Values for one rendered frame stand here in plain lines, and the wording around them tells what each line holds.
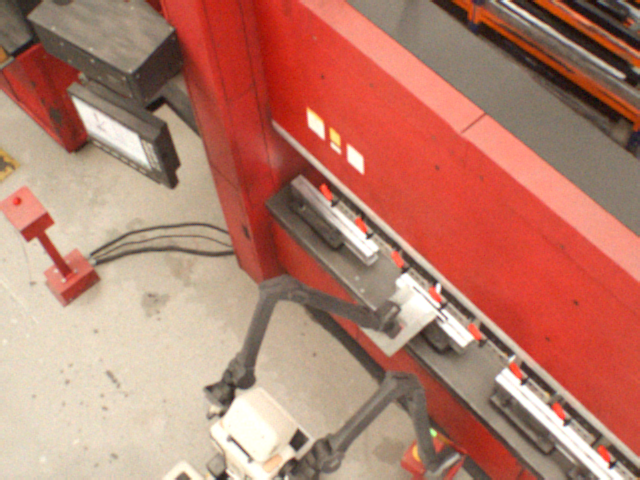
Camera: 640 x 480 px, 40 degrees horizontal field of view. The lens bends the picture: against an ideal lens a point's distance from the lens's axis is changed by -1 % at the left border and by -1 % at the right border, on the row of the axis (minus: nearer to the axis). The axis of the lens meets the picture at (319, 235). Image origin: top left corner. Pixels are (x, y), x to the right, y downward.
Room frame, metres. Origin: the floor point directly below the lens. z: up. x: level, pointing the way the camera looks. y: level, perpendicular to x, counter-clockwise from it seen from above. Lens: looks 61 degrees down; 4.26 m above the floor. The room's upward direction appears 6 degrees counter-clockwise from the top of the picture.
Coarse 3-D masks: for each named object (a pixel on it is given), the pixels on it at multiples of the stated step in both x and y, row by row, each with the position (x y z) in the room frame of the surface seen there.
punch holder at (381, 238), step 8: (368, 216) 1.66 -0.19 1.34; (368, 224) 1.66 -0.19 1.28; (376, 224) 1.62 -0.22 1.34; (376, 232) 1.62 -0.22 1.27; (384, 232) 1.59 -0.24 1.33; (376, 240) 1.62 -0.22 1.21; (384, 240) 1.59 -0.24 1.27; (392, 240) 1.55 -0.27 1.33; (384, 248) 1.58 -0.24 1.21; (392, 248) 1.55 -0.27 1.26; (400, 248) 1.58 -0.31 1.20
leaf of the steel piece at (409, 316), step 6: (414, 300) 1.44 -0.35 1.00; (402, 306) 1.42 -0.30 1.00; (408, 306) 1.42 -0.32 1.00; (414, 306) 1.42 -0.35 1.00; (420, 306) 1.42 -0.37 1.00; (402, 312) 1.40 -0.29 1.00; (408, 312) 1.40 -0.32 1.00; (414, 312) 1.39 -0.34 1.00; (420, 312) 1.39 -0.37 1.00; (402, 318) 1.37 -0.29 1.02; (408, 318) 1.37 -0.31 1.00; (414, 318) 1.37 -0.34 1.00; (408, 324) 1.34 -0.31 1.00
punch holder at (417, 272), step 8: (408, 256) 1.48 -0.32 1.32; (408, 264) 1.48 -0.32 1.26; (416, 264) 1.45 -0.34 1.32; (408, 272) 1.47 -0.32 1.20; (416, 272) 1.45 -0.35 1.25; (424, 272) 1.42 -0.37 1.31; (416, 280) 1.44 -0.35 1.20; (424, 280) 1.41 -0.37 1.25; (432, 280) 1.40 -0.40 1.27; (424, 288) 1.40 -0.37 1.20
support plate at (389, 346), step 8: (408, 288) 1.50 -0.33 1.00; (392, 296) 1.47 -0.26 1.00; (400, 296) 1.47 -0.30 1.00; (408, 296) 1.47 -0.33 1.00; (432, 312) 1.38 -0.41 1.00; (400, 320) 1.37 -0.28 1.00; (424, 320) 1.35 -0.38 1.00; (360, 328) 1.35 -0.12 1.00; (408, 328) 1.33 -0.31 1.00; (416, 328) 1.32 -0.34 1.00; (368, 336) 1.31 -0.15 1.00; (376, 336) 1.31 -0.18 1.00; (384, 336) 1.31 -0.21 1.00; (400, 336) 1.30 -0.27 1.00; (408, 336) 1.29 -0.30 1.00; (376, 344) 1.28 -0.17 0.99; (384, 344) 1.27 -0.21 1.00; (392, 344) 1.27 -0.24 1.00; (400, 344) 1.26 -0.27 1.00; (384, 352) 1.24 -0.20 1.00; (392, 352) 1.23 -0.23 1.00
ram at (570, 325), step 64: (256, 0) 2.10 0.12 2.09; (320, 64) 1.84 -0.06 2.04; (384, 128) 1.60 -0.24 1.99; (384, 192) 1.60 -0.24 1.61; (448, 192) 1.37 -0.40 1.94; (448, 256) 1.34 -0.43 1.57; (512, 256) 1.15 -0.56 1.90; (512, 320) 1.10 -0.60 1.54; (576, 320) 0.94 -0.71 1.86; (576, 384) 0.86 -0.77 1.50
